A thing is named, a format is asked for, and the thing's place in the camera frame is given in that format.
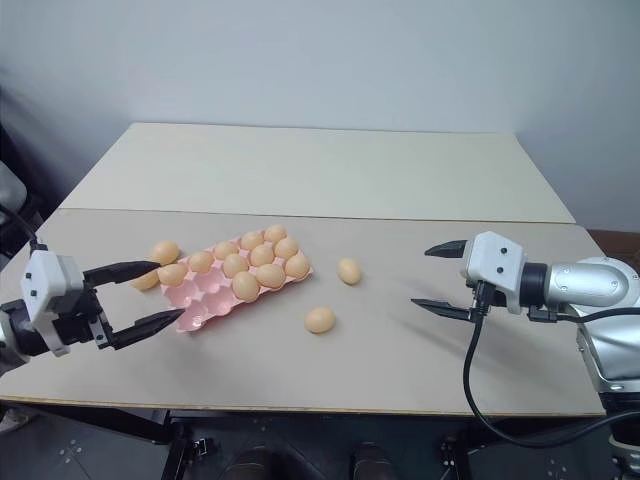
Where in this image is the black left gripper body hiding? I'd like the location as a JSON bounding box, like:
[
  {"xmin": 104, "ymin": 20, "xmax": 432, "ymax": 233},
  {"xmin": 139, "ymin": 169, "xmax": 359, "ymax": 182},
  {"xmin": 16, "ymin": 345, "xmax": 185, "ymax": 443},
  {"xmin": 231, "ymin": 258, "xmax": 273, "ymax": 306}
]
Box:
[{"xmin": 52, "ymin": 283, "xmax": 114, "ymax": 351}]

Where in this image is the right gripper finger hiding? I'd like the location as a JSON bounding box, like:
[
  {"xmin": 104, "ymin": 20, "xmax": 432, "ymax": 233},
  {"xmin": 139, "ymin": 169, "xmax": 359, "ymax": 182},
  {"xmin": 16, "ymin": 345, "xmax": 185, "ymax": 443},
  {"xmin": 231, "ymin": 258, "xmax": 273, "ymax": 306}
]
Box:
[
  {"xmin": 410, "ymin": 297, "xmax": 474, "ymax": 322},
  {"xmin": 424, "ymin": 239, "xmax": 473, "ymax": 261}
]

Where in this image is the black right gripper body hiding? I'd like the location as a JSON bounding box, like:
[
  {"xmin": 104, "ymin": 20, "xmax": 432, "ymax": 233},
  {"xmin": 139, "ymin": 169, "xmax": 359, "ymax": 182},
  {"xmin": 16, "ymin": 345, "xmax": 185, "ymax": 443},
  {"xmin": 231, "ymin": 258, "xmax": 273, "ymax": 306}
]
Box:
[{"xmin": 465, "ymin": 278, "xmax": 507, "ymax": 322}]

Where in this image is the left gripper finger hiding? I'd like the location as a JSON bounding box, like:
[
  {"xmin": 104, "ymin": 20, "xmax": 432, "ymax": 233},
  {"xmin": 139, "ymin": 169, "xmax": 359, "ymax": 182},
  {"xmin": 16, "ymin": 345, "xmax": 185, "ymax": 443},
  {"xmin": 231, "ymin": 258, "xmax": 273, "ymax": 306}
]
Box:
[
  {"xmin": 82, "ymin": 259, "xmax": 162, "ymax": 290},
  {"xmin": 106, "ymin": 308, "xmax": 187, "ymax": 351}
]

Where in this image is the pink plastic egg tray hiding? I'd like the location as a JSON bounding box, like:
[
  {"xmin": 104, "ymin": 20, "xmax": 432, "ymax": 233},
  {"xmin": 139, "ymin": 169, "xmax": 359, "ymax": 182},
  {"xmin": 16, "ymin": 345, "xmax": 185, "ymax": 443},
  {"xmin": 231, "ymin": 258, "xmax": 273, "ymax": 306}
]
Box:
[{"xmin": 158, "ymin": 230, "xmax": 316, "ymax": 335}]

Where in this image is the grey background object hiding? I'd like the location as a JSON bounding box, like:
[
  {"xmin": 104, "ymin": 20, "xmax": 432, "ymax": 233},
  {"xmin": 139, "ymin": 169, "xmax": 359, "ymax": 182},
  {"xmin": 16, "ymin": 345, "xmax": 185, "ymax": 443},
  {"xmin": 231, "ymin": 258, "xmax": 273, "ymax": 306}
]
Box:
[{"xmin": 0, "ymin": 162, "xmax": 27, "ymax": 206}]

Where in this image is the dark rounded shape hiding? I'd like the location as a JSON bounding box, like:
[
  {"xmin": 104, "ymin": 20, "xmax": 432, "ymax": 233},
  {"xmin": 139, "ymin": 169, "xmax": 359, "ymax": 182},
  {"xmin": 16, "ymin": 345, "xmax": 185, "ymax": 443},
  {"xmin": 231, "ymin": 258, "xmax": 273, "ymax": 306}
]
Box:
[
  {"xmin": 351, "ymin": 441, "xmax": 397, "ymax": 480},
  {"xmin": 233, "ymin": 446, "xmax": 287, "ymax": 480}
]

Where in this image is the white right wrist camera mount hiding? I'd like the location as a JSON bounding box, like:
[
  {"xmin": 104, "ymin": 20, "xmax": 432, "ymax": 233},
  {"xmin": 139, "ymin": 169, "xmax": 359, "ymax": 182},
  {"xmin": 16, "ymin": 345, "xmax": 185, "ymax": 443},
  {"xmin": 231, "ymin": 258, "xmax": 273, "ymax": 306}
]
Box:
[{"xmin": 459, "ymin": 230, "xmax": 529, "ymax": 316}]

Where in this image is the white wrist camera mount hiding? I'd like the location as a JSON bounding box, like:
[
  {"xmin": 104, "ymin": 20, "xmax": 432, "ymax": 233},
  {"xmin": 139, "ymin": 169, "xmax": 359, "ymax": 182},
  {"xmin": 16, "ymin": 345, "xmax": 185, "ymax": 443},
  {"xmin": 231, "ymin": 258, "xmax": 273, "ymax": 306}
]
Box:
[
  {"xmin": 20, "ymin": 249, "xmax": 85, "ymax": 358},
  {"xmin": 459, "ymin": 230, "xmax": 529, "ymax": 316}
]

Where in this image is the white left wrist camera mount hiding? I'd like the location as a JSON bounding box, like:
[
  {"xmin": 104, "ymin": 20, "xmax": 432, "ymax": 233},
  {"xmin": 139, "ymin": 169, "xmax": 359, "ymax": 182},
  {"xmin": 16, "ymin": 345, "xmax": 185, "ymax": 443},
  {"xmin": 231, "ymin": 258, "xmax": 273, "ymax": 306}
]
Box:
[{"xmin": 20, "ymin": 249, "xmax": 85, "ymax": 358}]

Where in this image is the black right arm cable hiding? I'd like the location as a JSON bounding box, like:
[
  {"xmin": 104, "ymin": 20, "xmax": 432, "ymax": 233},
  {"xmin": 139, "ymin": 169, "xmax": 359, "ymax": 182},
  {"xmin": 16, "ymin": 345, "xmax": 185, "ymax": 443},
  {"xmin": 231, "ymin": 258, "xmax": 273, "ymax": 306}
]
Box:
[{"xmin": 462, "ymin": 284, "xmax": 619, "ymax": 447}]

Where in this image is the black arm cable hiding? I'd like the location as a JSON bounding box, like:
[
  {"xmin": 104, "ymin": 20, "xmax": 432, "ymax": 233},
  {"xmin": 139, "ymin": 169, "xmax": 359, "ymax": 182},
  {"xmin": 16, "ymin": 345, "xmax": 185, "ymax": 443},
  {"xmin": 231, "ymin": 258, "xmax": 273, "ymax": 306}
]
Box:
[
  {"xmin": 0, "ymin": 203, "xmax": 50, "ymax": 257},
  {"xmin": 462, "ymin": 284, "xmax": 619, "ymax": 447}
]

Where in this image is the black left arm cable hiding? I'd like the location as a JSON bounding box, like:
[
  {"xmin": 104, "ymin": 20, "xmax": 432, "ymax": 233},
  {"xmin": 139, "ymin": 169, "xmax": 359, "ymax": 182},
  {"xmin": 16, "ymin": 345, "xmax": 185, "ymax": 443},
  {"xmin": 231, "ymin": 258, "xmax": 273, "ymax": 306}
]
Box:
[{"xmin": 0, "ymin": 203, "xmax": 50, "ymax": 257}]

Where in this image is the black metal table frame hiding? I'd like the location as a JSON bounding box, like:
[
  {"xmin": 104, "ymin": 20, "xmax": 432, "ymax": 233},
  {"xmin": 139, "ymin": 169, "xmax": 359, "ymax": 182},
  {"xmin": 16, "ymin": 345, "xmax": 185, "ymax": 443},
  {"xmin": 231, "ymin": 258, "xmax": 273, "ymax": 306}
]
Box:
[{"xmin": 0, "ymin": 398, "xmax": 609, "ymax": 480}]

